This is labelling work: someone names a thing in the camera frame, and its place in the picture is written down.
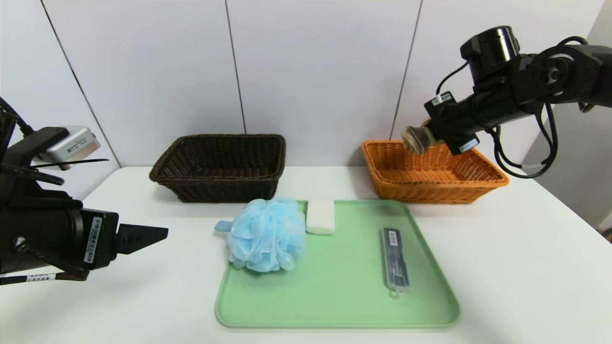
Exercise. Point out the black item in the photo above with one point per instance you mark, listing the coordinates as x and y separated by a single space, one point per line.
396 258

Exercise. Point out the striped brown bread roll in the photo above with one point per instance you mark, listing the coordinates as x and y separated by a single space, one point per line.
415 139

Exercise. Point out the orange wicker basket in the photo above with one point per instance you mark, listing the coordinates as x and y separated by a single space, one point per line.
430 181

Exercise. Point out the white soap bar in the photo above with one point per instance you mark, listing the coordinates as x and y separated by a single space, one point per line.
320 217

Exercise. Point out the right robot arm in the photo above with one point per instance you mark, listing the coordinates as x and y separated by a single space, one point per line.
540 81

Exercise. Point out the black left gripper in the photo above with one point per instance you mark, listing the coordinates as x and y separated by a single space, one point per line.
97 240

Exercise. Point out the dark brown wicker basket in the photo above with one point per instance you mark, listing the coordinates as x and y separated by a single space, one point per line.
215 162

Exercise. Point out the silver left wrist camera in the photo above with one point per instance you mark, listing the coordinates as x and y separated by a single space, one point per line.
71 145

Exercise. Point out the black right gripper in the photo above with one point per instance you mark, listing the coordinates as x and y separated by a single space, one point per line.
448 122

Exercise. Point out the blue mesh bath loofah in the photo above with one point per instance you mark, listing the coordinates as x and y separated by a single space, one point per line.
267 234

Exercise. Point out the light green plastic tray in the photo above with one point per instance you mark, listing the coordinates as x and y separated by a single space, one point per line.
344 286

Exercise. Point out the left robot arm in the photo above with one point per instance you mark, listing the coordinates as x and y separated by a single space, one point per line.
33 229

